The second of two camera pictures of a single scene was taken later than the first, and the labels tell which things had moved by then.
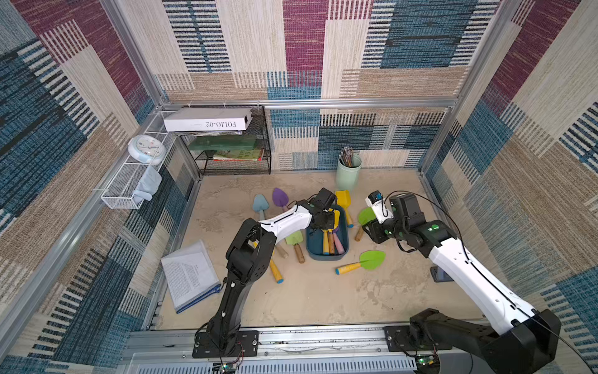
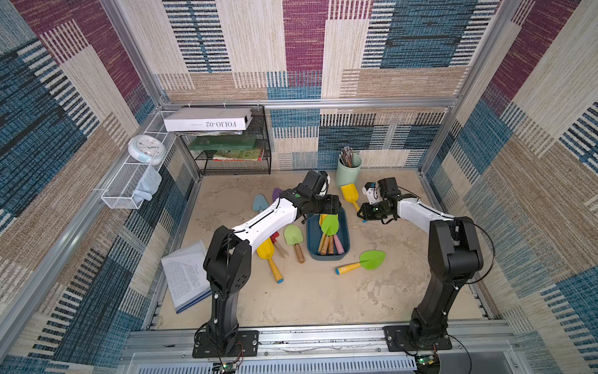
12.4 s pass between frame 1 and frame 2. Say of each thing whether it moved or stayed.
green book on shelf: stayed
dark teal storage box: stayed
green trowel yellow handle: stayed
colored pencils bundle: stayed
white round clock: stayed
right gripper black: moved
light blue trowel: stayed
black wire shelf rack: stayed
